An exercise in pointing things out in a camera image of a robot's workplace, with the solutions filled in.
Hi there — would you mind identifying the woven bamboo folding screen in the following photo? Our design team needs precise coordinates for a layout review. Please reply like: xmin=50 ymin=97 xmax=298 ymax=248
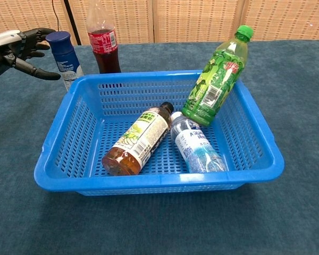
xmin=0 ymin=0 xmax=319 ymax=48

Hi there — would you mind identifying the clear water bottle white cap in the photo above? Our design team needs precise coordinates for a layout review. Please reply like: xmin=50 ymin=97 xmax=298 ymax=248
xmin=170 ymin=111 xmax=229 ymax=174

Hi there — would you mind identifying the blue perforated plastic basket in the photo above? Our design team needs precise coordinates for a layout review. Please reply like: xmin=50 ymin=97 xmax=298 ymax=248
xmin=33 ymin=69 xmax=285 ymax=197

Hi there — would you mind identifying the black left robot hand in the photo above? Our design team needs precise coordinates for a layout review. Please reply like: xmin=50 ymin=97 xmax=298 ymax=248
xmin=0 ymin=28 xmax=61 ymax=81

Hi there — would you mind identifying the teal table cloth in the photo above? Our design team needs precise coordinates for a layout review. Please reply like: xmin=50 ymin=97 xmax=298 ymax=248
xmin=0 ymin=39 xmax=319 ymax=255

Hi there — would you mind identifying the thin black hanging cable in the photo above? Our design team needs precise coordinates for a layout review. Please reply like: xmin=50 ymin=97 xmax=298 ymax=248
xmin=52 ymin=0 xmax=62 ymax=33

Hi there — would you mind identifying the navy and white milk bottle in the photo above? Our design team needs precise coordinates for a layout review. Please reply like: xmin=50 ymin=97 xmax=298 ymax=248
xmin=45 ymin=31 xmax=85 ymax=91

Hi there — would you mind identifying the cola bottle red label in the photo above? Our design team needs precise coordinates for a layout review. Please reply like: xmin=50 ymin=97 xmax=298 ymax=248
xmin=86 ymin=0 xmax=122 ymax=74

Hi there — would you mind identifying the green tea bottle green cap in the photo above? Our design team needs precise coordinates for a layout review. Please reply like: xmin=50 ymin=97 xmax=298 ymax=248
xmin=181 ymin=25 xmax=255 ymax=127

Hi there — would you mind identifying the brown tea bottle black cap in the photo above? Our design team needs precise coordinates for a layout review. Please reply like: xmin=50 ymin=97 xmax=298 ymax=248
xmin=101 ymin=101 xmax=175 ymax=176

